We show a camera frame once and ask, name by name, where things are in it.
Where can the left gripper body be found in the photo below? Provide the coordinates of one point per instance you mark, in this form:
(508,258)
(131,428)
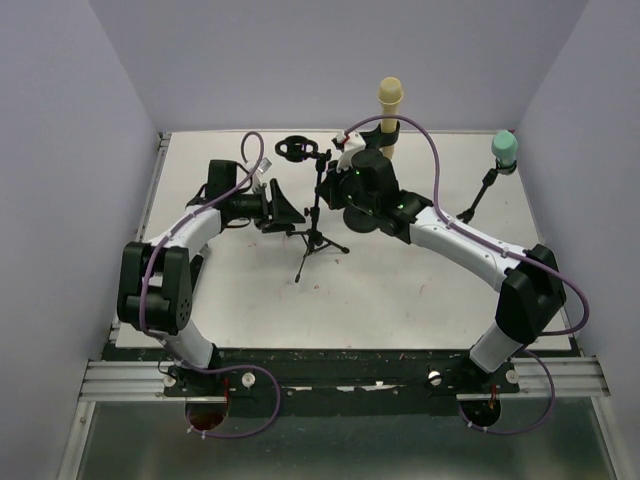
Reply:
(252,206)

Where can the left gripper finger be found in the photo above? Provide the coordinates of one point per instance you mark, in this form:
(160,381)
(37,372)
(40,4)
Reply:
(277,228)
(281,209)

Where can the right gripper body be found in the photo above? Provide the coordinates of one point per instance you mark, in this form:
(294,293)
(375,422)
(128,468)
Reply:
(343,188)

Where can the black tripod shock-mount stand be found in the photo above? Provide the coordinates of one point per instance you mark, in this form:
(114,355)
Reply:
(297,149)

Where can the black silver-head microphone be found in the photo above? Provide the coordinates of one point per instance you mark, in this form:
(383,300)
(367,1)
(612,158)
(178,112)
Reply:
(197,263)

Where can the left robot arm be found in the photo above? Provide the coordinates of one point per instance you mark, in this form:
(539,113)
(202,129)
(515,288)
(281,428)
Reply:
(158,277)

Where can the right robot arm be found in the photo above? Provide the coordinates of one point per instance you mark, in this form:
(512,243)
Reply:
(530,295)

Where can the black round-base clip stand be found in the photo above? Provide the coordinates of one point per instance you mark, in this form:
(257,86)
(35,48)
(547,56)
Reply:
(375,180)

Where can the beige microphone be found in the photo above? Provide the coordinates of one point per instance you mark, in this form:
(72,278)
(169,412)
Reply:
(390,95)

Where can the black tilted round-base stand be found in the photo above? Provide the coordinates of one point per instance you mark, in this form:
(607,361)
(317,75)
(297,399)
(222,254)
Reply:
(488,181)

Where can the teal microphone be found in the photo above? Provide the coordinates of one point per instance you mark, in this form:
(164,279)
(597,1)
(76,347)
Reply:
(504,147)

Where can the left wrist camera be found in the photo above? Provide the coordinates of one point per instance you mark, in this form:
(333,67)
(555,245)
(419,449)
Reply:
(260,175)

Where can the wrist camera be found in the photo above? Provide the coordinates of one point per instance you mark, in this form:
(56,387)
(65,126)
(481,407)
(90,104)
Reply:
(349,144)
(260,175)

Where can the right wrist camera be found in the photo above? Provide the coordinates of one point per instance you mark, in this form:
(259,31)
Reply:
(349,144)

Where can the black mounting rail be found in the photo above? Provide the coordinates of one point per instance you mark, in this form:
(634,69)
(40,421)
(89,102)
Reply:
(339,382)

